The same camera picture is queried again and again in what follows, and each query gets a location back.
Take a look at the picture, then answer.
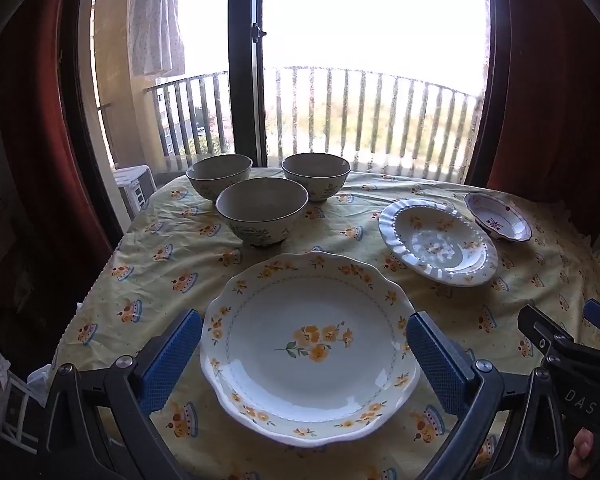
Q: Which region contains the white hanging cloth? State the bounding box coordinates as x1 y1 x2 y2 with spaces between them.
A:
126 0 187 77

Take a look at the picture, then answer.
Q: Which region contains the red curtain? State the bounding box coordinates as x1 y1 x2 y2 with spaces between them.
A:
0 0 116 311
485 0 600 241

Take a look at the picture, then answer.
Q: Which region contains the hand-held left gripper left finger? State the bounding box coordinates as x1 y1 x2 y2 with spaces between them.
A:
37 308 203 480

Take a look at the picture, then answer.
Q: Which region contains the blue-rimmed ribbed white plate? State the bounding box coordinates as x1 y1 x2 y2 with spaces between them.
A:
378 198 499 288

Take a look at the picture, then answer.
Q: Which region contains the white wire rack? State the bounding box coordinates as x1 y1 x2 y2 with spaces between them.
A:
0 375 46 456

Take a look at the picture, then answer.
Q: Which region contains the large orange-flower scalloped plate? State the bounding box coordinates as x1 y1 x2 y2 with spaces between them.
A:
200 251 421 448

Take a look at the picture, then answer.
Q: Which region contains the person's right hand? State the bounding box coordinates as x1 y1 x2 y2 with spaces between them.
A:
570 427 596 478

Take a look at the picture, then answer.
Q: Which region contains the balcony railing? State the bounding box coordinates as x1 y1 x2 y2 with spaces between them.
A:
145 66 481 181

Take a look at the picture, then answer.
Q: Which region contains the dark window frame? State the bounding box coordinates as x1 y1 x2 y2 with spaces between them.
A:
60 0 511 256

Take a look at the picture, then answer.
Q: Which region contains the white plastic stool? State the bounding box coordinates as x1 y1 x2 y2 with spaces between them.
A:
112 164 157 221

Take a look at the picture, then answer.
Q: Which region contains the yellow printed tablecloth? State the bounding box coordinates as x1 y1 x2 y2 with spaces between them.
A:
50 167 600 480

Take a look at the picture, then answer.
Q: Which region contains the small red-rimmed scalloped dish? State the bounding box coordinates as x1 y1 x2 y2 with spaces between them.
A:
463 192 533 243

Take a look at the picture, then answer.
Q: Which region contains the cream floral ceramic bowl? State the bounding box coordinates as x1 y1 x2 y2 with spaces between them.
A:
281 152 351 203
215 176 309 247
186 154 253 202

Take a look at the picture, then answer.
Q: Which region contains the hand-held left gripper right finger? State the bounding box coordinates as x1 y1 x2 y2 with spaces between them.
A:
406 311 568 480

